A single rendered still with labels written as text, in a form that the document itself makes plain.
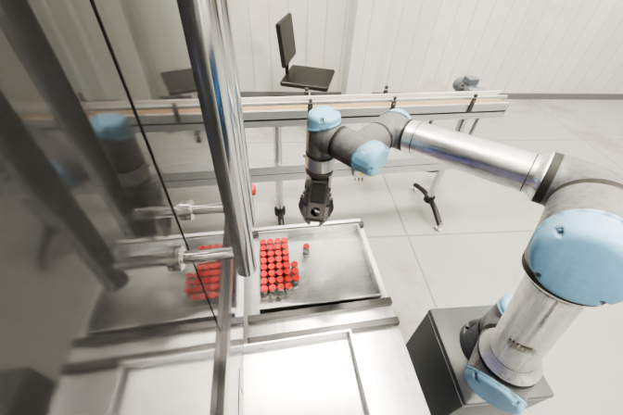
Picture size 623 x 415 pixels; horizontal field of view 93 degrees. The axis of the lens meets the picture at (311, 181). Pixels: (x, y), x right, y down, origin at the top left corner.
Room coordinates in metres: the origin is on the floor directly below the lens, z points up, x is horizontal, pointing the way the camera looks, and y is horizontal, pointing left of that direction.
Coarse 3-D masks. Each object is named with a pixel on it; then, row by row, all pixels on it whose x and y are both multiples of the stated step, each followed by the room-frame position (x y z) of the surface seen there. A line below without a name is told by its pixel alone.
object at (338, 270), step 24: (288, 240) 0.61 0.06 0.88; (312, 240) 0.62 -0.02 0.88; (336, 240) 0.62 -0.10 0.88; (360, 240) 0.62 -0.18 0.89; (312, 264) 0.52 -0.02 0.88; (336, 264) 0.53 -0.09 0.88; (360, 264) 0.53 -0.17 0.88; (312, 288) 0.44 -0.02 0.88; (336, 288) 0.45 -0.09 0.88; (360, 288) 0.45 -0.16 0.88; (264, 312) 0.36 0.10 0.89
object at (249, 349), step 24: (312, 336) 0.30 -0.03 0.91; (336, 336) 0.31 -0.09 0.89; (264, 360) 0.25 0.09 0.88; (288, 360) 0.25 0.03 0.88; (312, 360) 0.25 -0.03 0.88; (336, 360) 0.26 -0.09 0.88; (264, 384) 0.20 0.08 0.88; (288, 384) 0.20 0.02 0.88; (312, 384) 0.20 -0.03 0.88; (336, 384) 0.20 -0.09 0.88; (360, 384) 0.21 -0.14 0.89; (264, 408) 0.15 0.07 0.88; (288, 408) 0.16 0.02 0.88; (312, 408) 0.16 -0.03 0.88; (336, 408) 0.16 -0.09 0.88; (360, 408) 0.16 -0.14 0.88
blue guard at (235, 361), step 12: (240, 276) 0.36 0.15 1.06; (240, 288) 0.34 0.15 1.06; (240, 300) 0.31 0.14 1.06; (240, 312) 0.28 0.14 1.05; (240, 324) 0.26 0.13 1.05; (240, 336) 0.24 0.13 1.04; (240, 348) 0.22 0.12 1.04; (240, 360) 0.20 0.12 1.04; (228, 384) 0.12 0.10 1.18; (228, 396) 0.11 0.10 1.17; (228, 408) 0.10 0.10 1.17
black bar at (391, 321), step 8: (376, 320) 0.35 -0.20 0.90; (384, 320) 0.36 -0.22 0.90; (392, 320) 0.36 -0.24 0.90; (312, 328) 0.32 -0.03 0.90; (320, 328) 0.32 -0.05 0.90; (328, 328) 0.32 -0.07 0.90; (336, 328) 0.33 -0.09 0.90; (344, 328) 0.33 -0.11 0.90; (352, 328) 0.33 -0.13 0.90; (360, 328) 0.33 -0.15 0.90; (368, 328) 0.33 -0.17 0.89; (376, 328) 0.34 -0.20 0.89; (256, 336) 0.29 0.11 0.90; (264, 336) 0.29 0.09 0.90; (272, 336) 0.30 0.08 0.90; (280, 336) 0.30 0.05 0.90; (288, 336) 0.30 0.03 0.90; (296, 336) 0.30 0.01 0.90
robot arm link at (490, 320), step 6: (510, 294) 0.39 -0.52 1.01; (498, 300) 0.38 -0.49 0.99; (504, 300) 0.37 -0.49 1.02; (498, 306) 0.36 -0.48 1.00; (504, 306) 0.35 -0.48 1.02; (492, 312) 0.36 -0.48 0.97; (498, 312) 0.35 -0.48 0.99; (486, 318) 0.36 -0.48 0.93; (492, 318) 0.34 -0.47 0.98; (498, 318) 0.34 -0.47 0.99; (480, 324) 0.36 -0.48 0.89; (486, 324) 0.33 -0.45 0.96; (492, 324) 0.32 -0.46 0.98
